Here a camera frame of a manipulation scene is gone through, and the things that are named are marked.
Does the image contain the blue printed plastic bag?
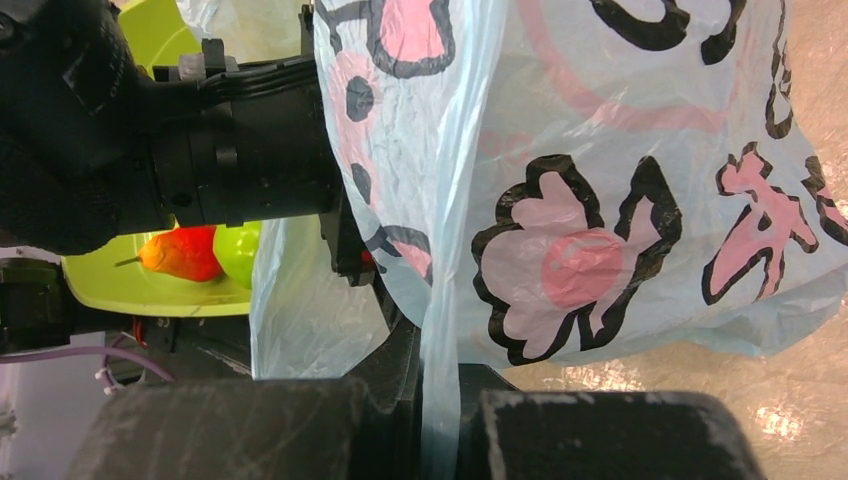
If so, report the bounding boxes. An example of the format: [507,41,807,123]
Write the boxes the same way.
[175,0,848,480]

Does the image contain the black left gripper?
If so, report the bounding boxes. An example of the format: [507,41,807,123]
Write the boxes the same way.
[1,1,377,285]

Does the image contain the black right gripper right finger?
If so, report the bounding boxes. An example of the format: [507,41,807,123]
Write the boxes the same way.
[457,364,766,479]

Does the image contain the lime green plastic tray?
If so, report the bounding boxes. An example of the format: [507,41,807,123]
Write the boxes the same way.
[61,0,251,318]

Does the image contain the red orange fake pear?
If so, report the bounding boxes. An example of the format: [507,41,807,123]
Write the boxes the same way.
[114,226,223,283]

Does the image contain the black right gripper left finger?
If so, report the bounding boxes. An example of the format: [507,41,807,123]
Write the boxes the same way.
[67,321,419,479]

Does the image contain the green fake apple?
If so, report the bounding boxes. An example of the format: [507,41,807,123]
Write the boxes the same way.
[213,221,262,290]

